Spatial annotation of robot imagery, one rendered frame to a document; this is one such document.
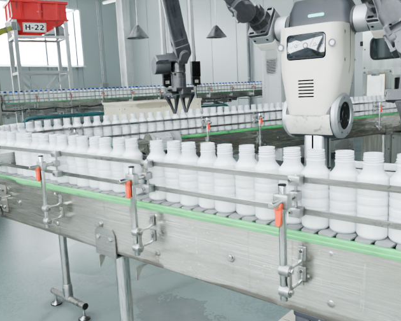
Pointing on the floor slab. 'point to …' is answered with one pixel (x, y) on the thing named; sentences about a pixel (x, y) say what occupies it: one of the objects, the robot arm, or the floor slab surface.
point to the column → (124, 29)
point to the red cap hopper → (55, 18)
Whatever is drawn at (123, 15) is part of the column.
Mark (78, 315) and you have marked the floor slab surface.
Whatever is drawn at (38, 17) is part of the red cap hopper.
